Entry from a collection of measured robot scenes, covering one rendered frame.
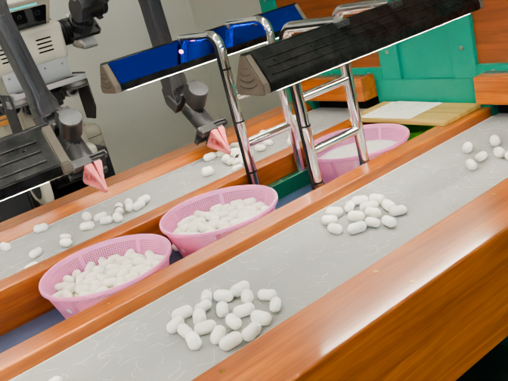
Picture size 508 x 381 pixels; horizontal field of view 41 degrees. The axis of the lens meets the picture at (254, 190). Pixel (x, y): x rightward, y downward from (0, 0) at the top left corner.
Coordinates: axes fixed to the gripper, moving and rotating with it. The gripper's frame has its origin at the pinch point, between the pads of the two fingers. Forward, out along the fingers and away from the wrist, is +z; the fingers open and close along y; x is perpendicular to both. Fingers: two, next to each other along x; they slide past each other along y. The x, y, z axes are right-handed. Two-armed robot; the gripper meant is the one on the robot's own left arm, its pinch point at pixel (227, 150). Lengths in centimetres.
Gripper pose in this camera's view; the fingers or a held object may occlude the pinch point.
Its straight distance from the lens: 194.7
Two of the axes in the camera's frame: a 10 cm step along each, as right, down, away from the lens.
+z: 6.0, 7.0, -3.9
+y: 7.7, -3.7, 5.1
